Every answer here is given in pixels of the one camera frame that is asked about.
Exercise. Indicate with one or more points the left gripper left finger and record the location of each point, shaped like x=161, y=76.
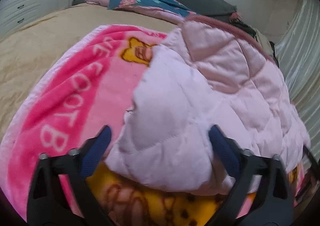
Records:
x=59, y=194

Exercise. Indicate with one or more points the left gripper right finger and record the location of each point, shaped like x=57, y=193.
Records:
x=261, y=194

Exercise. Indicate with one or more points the pink quilted jacket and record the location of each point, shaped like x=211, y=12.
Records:
x=205, y=73

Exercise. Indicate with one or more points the pile of assorted clothes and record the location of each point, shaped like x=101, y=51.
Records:
x=268, y=46

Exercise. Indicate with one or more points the pink cartoon fleece blanket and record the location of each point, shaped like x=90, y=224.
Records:
x=89, y=87

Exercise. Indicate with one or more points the beige bed cover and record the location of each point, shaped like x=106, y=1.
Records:
x=29, y=52

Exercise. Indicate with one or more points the cream satin curtain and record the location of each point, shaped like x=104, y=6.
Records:
x=298, y=55

